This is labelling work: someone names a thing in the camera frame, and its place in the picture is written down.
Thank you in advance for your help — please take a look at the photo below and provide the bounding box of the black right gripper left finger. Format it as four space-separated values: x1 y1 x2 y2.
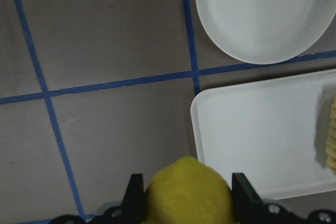
54 173 144 224

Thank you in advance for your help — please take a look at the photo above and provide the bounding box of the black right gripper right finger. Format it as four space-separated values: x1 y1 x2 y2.
232 173 335 223

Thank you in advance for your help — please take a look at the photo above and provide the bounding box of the yellow lemon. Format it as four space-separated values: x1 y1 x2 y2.
143 156 238 223

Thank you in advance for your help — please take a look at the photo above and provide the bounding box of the white rectangular tray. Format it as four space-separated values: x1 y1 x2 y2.
191 70 335 199

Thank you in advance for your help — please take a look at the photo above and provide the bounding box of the sliced yellow fruit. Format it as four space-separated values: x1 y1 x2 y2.
325 97 335 175

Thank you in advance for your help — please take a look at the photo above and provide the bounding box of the white round plate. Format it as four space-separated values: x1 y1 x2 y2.
195 0 335 65

